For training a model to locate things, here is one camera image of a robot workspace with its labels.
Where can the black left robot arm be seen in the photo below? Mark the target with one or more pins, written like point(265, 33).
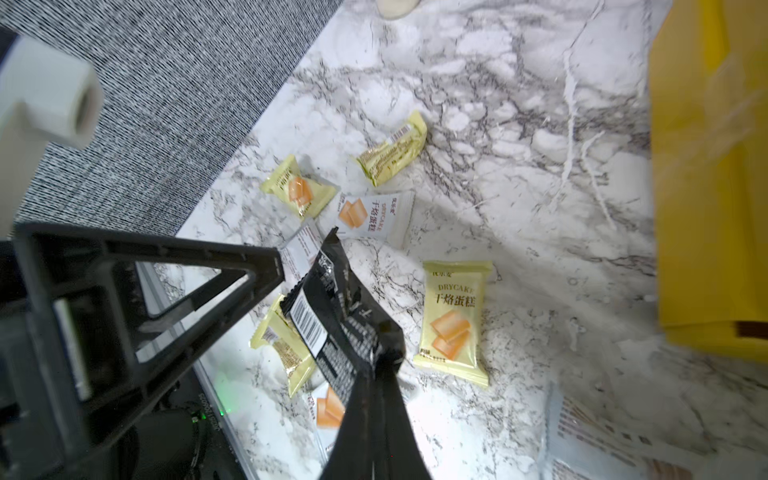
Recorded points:
point(163, 443)

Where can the black cookie packet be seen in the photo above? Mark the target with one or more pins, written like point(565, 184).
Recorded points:
point(349, 335)

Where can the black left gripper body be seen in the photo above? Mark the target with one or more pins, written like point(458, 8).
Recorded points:
point(60, 358)

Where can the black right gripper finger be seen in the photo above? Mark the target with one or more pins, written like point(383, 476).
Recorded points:
point(376, 440)

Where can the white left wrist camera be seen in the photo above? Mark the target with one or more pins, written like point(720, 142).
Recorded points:
point(47, 96)

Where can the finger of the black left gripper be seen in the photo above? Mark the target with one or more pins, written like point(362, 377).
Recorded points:
point(177, 299)

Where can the yellow plastic drawer cabinet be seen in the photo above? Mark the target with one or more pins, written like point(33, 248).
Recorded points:
point(708, 92)

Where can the yellow cookie packet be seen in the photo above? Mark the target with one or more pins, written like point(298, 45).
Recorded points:
point(382, 162)
point(304, 196)
point(279, 333)
point(452, 322)

